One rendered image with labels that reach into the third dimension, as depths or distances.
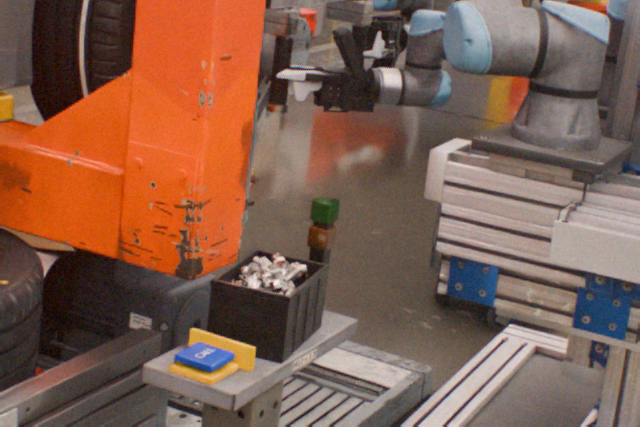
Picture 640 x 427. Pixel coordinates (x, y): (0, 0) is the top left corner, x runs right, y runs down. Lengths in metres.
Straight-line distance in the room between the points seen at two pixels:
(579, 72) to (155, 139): 0.72
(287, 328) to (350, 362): 1.05
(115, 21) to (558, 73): 0.88
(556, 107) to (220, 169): 0.57
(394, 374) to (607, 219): 1.10
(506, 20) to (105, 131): 0.72
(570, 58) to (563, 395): 0.88
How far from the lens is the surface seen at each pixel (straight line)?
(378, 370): 3.12
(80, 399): 2.22
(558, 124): 2.20
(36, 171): 2.38
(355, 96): 2.60
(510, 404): 2.72
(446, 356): 3.48
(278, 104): 2.55
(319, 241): 2.30
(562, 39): 2.19
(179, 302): 2.54
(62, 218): 2.37
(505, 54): 2.16
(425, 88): 2.62
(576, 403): 2.79
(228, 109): 2.21
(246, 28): 2.21
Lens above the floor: 1.27
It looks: 15 degrees down
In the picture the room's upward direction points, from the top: 7 degrees clockwise
